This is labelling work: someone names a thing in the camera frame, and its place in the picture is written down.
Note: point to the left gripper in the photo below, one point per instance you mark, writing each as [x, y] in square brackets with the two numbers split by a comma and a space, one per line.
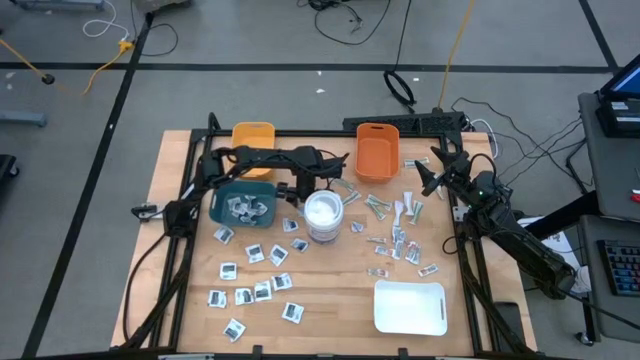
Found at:
[307, 182]

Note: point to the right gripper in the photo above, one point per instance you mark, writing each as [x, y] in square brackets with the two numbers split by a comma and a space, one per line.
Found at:
[465, 185]

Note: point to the white disinfecting wipes canister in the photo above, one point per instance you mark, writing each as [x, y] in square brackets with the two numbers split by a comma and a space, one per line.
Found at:
[323, 212]

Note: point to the teal plastic bin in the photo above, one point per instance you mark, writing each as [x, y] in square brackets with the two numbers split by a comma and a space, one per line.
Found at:
[219, 214]

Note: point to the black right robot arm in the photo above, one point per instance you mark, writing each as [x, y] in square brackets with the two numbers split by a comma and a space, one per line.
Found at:
[530, 255]

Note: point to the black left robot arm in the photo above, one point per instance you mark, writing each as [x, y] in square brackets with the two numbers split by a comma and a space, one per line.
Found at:
[270, 157]

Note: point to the green striped bandage wrapper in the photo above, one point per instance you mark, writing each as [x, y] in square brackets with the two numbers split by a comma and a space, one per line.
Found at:
[344, 184]
[416, 211]
[375, 211]
[380, 202]
[416, 162]
[351, 198]

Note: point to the white mounting plate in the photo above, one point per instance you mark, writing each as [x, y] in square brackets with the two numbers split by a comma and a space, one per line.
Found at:
[459, 214]

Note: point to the black equipment box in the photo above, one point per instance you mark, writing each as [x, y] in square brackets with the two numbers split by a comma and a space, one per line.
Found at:
[400, 122]

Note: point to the orange plastic bin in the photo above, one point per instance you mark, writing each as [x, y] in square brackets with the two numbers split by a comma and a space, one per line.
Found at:
[377, 155]

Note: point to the yellow plastic bin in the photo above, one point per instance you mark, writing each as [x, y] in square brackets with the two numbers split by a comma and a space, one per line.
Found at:
[252, 135]

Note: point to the black printed white packet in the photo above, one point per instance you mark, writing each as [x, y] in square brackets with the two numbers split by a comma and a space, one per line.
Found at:
[398, 250]
[397, 234]

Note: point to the black desk support bar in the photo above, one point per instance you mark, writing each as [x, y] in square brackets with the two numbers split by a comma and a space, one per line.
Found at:
[565, 215]

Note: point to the white box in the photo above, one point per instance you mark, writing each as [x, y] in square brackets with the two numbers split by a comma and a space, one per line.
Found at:
[555, 242]

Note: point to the white plastic bin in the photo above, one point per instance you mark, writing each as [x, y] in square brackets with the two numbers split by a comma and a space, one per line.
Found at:
[410, 307]

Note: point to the silver black clamp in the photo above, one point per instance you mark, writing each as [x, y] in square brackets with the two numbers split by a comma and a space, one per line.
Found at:
[145, 211]

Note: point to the dark grey flat pad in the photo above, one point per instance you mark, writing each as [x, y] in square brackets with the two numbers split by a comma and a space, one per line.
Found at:
[509, 325]

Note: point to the grey desk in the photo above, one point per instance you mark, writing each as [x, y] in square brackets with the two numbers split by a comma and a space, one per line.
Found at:
[600, 320]
[615, 170]

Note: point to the wipes tub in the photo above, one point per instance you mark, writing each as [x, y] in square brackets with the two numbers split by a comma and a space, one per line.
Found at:
[582, 282]

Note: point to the black laptop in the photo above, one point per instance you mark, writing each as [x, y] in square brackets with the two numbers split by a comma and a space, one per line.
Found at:
[620, 120]

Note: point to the small red object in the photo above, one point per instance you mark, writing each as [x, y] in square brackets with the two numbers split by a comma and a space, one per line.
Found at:
[636, 196]

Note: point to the black keyboard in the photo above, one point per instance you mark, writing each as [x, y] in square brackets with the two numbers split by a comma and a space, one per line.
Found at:
[622, 267]

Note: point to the black floor plug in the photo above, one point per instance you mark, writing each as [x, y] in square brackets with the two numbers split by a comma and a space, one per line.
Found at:
[47, 79]

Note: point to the grey floor bar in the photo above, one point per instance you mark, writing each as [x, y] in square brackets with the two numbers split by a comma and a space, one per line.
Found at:
[22, 119]

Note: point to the black caster base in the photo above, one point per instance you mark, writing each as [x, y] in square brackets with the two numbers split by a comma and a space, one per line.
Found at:
[6, 167]

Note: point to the black aluminium table frame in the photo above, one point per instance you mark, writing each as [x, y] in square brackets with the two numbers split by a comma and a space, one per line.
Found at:
[320, 134]

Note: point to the grey floor rail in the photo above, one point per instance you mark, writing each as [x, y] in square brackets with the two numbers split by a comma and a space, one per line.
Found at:
[60, 4]

